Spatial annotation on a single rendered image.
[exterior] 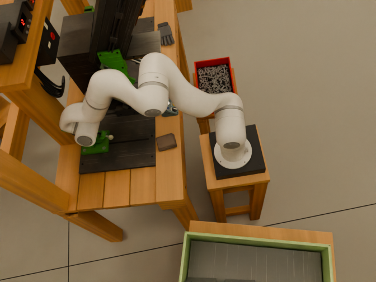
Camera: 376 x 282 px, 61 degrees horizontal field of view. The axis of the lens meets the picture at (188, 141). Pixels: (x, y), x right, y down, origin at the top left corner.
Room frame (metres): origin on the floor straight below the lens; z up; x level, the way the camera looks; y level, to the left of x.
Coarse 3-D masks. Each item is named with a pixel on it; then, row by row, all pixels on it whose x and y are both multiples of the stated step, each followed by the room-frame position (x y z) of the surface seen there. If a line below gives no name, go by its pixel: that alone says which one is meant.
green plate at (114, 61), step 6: (102, 54) 1.22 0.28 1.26; (108, 54) 1.21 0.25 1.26; (114, 54) 1.21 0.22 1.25; (120, 54) 1.20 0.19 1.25; (102, 60) 1.21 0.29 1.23; (108, 60) 1.21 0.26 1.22; (114, 60) 1.20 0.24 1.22; (120, 60) 1.19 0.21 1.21; (108, 66) 1.20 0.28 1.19; (114, 66) 1.19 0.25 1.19; (120, 66) 1.19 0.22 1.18; (126, 66) 1.24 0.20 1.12; (126, 72) 1.17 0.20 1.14
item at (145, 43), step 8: (144, 32) 1.43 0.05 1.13; (152, 32) 1.41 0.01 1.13; (160, 32) 1.40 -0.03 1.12; (136, 40) 1.39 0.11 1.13; (144, 40) 1.37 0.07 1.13; (152, 40) 1.35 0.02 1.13; (160, 40) 1.34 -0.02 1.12; (136, 48) 1.33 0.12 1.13; (144, 48) 1.31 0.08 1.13; (152, 48) 1.29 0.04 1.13; (160, 48) 1.28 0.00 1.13; (128, 56) 1.29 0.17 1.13; (136, 56) 1.28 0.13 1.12
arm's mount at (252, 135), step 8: (248, 128) 0.77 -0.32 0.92; (248, 136) 0.72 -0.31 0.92; (256, 136) 0.71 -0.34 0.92; (256, 144) 0.67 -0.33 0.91; (256, 152) 0.63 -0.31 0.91; (216, 160) 0.65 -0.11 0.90; (256, 160) 0.59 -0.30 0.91; (216, 168) 0.61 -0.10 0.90; (224, 168) 0.60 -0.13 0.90; (240, 168) 0.57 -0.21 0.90; (248, 168) 0.56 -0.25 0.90; (256, 168) 0.55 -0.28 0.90; (264, 168) 0.54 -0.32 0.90; (216, 176) 0.57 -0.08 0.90; (224, 176) 0.56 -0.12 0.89; (232, 176) 0.56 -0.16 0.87; (240, 176) 0.55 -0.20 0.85
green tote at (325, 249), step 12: (192, 240) 0.33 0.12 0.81; (204, 240) 0.30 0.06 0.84; (216, 240) 0.28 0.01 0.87; (228, 240) 0.26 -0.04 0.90; (240, 240) 0.24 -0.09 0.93; (252, 240) 0.22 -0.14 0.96; (264, 240) 0.21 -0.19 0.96; (276, 240) 0.19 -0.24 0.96; (324, 252) 0.10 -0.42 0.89; (324, 264) 0.06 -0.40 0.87; (180, 276) 0.17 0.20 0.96; (324, 276) 0.01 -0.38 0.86
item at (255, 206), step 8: (256, 184) 0.51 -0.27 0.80; (264, 184) 0.50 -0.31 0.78; (216, 192) 0.54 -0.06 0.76; (224, 192) 0.54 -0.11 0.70; (248, 192) 0.65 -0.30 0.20; (256, 192) 0.50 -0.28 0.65; (264, 192) 0.50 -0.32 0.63; (216, 200) 0.54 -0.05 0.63; (256, 200) 0.50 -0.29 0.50; (216, 208) 0.54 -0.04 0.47; (224, 208) 0.53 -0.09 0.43; (232, 208) 0.57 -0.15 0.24; (240, 208) 0.55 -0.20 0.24; (248, 208) 0.54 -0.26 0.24; (256, 208) 0.50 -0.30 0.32; (216, 216) 0.54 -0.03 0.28; (224, 216) 0.53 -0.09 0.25; (256, 216) 0.50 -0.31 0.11
